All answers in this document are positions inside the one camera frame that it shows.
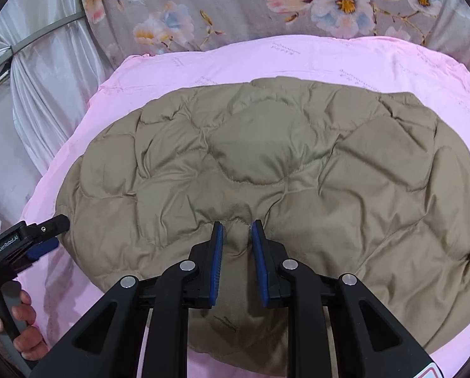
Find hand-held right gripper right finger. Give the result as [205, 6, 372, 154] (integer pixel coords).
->
[251, 220, 444, 378]

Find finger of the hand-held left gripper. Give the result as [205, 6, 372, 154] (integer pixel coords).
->
[26, 237, 59, 263]
[28, 215, 70, 242]

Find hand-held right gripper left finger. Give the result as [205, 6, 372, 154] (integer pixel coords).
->
[30, 221, 224, 378]

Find khaki quilted jacket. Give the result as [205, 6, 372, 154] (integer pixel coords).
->
[55, 77, 470, 367]

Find person's left hand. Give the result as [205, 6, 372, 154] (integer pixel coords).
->
[0, 289, 49, 361]

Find white satin curtain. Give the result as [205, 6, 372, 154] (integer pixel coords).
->
[0, 6, 119, 245]

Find grey metal rod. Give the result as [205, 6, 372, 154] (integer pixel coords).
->
[0, 11, 85, 59]

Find pink blanket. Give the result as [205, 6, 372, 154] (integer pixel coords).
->
[16, 35, 470, 378]

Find grey floral bedsheet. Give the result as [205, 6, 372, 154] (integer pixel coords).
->
[75, 0, 470, 87]

